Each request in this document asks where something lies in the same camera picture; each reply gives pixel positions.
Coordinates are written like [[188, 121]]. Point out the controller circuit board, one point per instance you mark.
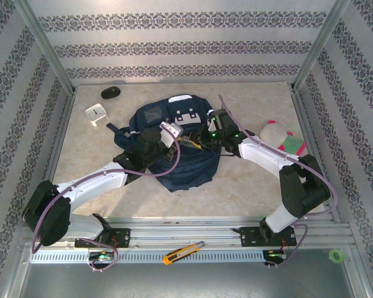
[[101, 256], [275, 255]]

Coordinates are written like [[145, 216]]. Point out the green tape roll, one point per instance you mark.
[[330, 256]]

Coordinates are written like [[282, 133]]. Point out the aluminium frame post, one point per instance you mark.
[[43, 46], [320, 46]]

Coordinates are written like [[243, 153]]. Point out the orange utility knife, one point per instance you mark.
[[181, 253]]

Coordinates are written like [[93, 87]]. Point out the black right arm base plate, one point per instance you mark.
[[250, 237]]

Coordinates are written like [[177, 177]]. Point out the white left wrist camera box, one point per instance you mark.
[[171, 133]]

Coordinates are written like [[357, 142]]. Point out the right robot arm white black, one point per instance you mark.
[[261, 152]]

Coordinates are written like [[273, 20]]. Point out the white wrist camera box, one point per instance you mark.
[[171, 133], [212, 124]]

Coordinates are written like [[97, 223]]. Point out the aluminium mounting rail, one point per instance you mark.
[[180, 231]]

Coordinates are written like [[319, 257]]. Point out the white pink green plush toy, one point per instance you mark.
[[273, 130]]

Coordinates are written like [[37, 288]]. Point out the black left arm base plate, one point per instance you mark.
[[121, 237]]

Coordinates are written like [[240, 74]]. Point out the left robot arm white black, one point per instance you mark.
[[90, 186]]

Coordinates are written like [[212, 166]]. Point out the navy blue backpack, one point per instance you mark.
[[186, 174]]

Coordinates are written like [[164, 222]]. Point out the black computer mouse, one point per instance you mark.
[[110, 93]]

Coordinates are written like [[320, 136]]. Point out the right controller circuit board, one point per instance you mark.
[[275, 255]]

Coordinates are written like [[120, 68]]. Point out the aluminium side rail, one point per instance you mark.
[[302, 108], [62, 124]]

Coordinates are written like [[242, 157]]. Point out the left controller circuit board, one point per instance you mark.
[[101, 256]]

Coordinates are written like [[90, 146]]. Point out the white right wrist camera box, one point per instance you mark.
[[212, 124]]

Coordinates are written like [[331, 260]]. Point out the small white desk clock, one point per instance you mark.
[[94, 114]]

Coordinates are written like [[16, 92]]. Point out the grey sheet metal tray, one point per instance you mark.
[[186, 282]]

